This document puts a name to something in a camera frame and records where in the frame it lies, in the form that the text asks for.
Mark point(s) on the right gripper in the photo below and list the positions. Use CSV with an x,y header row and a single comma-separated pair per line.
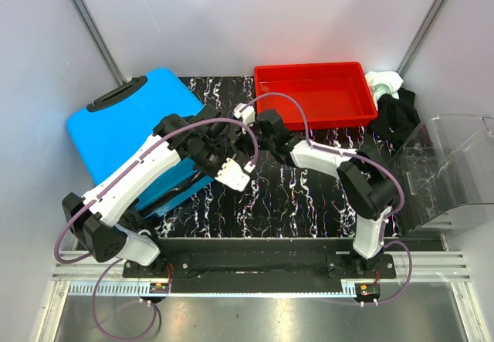
x,y
257,127

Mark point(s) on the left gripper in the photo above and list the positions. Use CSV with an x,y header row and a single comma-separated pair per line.
x,y
225,154

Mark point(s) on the blue hard-shell suitcase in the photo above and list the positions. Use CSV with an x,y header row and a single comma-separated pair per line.
x,y
109,130

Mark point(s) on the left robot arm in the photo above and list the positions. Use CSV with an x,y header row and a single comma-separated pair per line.
x,y
94,217

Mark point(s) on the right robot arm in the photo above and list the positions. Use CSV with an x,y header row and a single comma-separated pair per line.
x,y
372,191

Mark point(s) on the red plastic bin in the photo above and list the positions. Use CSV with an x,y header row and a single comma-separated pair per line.
x,y
332,95

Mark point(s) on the white cloth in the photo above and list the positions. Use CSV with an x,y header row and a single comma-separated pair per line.
x,y
383,83

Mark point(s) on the black cloth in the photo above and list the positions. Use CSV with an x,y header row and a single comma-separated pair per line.
x,y
396,118

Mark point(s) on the clear plastic container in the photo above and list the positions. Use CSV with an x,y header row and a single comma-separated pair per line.
x,y
445,168

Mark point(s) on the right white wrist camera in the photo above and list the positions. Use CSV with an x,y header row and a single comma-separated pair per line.
x,y
244,113

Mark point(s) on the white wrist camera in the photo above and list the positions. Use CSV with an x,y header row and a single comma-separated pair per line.
x,y
233,175
244,113

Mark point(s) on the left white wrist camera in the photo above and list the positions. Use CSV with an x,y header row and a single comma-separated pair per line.
x,y
233,175

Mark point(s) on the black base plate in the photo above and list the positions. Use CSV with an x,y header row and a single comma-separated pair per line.
x,y
256,285

